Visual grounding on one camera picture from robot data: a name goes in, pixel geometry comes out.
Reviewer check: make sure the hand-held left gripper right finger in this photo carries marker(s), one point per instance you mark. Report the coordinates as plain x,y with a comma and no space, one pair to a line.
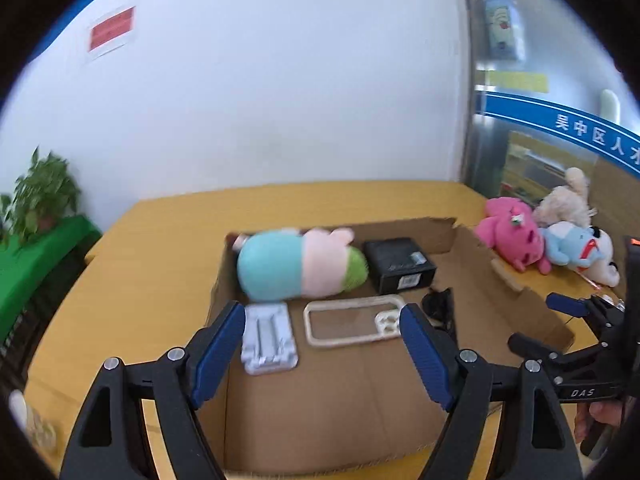
425,355

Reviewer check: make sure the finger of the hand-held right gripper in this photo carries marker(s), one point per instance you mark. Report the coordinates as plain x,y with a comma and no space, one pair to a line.
575,357
565,303

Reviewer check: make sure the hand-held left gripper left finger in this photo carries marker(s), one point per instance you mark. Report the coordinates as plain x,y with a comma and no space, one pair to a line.
215,355

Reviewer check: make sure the white folding phone stand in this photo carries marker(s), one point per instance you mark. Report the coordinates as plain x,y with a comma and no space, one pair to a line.
267,340

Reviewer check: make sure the clear beige phone case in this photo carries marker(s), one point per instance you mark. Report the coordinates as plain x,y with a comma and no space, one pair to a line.
345,337

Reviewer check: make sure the brown cardboard box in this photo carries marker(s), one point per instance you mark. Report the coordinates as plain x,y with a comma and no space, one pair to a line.
350,400

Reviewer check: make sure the black product box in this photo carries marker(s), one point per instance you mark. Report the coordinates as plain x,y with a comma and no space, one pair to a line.
397,262

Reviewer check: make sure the wooden desktop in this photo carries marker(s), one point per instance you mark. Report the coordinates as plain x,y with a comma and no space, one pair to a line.
165,240

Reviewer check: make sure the person's right hand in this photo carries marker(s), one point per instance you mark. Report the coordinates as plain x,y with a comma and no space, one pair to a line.
602,414

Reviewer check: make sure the white plush toy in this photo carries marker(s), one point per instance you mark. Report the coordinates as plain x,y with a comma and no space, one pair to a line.
605,260

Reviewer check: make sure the blue plush toy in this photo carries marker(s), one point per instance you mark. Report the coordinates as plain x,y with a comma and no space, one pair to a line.
567,242

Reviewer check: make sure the beige rabbit plush toy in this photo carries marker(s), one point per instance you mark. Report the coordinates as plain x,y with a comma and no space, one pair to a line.
565,200

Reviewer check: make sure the teal pink green plush toy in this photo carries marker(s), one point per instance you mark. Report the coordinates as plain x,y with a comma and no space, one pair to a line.
290,265

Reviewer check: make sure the blue door band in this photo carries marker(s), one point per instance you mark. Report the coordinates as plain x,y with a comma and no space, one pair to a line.
550,120

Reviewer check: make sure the yellow sticky notes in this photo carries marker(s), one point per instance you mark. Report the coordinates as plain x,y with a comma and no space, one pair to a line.
517,81

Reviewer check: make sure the large potted plant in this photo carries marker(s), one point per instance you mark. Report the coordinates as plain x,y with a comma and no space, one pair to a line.
42,195

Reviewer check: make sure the cartoon door poster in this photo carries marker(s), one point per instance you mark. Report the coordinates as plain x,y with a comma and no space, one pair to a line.
502,20

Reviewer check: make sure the red wall sign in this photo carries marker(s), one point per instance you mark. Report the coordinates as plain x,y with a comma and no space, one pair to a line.
111,32

